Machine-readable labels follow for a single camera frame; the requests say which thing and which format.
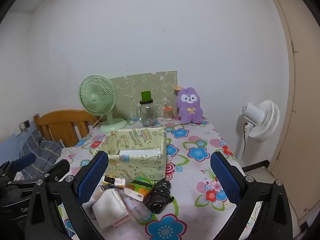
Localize green desk fan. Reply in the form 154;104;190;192
79;74;128;132

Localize green tissue packet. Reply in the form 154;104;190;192
124;176;154;202

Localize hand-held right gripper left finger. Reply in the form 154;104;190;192
25;151;109;240

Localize beige wooden door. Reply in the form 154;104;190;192
262;0;320;225

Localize purple plush bunny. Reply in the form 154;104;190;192
173;85;204;125

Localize small jar with orange lid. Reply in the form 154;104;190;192
163;106;174;120

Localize floral tablecloth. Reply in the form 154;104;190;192
59;116;253;240

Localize grey plaid blanket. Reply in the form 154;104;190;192
0;130;64;178

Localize pink wet wipes packet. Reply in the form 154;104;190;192
122;191;152;223

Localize black umbrella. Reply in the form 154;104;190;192
144;179;174;214

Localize white tissue sheet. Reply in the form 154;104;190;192
117;149;160;156

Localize white cloth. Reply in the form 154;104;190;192
91;187;130;230

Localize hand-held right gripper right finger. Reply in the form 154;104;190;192
210;151;293;240

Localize pale green printed storage box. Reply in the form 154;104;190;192
94;127;167;180

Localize yellow cartoon tissue packet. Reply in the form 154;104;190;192
102;175;125;189

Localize wooden bed headboard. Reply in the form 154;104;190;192
33;109;100;148

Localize white standing fan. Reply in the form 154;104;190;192
235;99;280;165

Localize green printed board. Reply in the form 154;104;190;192
110;71;178;120

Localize glass jar with green lid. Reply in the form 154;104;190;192
139;91;158;127

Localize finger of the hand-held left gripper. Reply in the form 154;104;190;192
37;159;70;183
5;152;37;174

